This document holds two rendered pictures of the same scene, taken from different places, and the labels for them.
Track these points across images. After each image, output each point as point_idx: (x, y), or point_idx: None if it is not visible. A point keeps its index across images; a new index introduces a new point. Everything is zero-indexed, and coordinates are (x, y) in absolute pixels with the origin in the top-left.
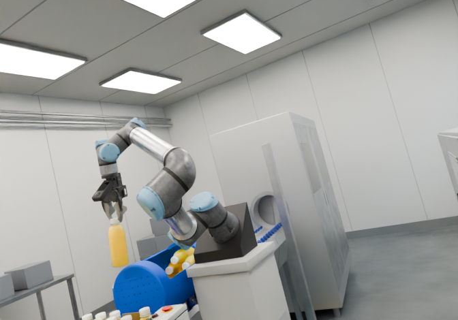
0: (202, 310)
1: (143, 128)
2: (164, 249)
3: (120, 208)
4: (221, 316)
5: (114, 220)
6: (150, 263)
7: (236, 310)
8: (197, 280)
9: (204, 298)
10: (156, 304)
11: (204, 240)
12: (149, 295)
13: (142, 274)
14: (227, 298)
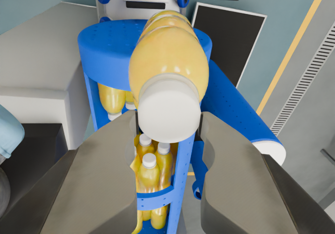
0: (71, 66)
1: None
2: (175, 182)
3: (55, 164)
4: (41, 58)
5: (153, 89)
6: (114, 81)
7: (3, 58)
8: (50, 89)
9: (55, 73)
10: (107, 27)
11: (30, 171)
12: (117, 32)
13: (120, 47)
14: (7, 67)
